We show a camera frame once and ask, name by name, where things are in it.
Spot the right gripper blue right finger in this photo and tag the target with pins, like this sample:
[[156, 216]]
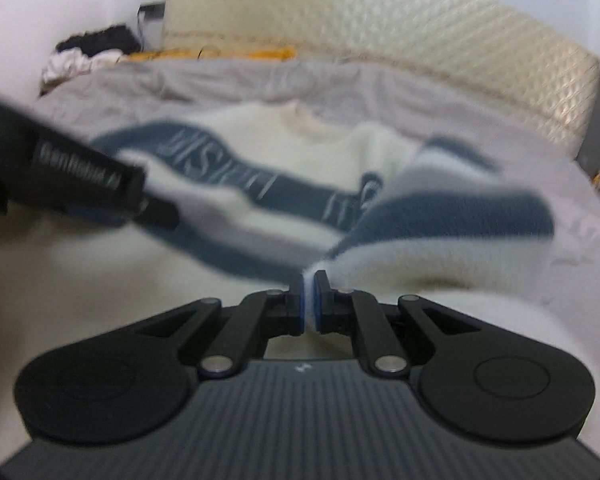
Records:
[[357, 315]]

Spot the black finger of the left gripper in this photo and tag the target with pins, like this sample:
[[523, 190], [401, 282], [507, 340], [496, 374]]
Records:
[[156, 212]]

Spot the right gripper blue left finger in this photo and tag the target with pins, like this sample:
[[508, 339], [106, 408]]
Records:
[[249, 326]]

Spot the white blue striped sweater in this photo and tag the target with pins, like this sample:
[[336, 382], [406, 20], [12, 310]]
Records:
[[266, 192]]

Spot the white clothes pile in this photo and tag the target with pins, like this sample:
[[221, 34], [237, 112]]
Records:
[[67, 64]]

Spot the black clothes pile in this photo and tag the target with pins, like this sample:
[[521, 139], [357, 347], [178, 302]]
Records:
[[117, 37]]

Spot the yellow cloth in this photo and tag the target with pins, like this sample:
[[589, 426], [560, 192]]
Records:
[[269, 54]]

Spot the grey bed duvet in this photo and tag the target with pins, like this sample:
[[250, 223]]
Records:
[[417, 109]]

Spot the cream quilted headboard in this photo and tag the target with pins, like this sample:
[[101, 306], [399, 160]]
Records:
[[496, 54]]

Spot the black wall socket left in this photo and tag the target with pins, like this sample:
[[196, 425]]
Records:
[[152, 11]]

